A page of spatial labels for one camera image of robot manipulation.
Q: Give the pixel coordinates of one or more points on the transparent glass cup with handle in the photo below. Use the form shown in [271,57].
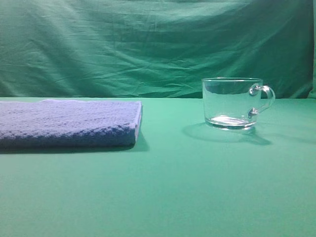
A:
[235,103]

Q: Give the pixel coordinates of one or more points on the folded blue towel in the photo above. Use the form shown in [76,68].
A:
[69,123]

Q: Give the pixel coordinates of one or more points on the green backdrop cloth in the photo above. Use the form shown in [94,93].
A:
[154,48]

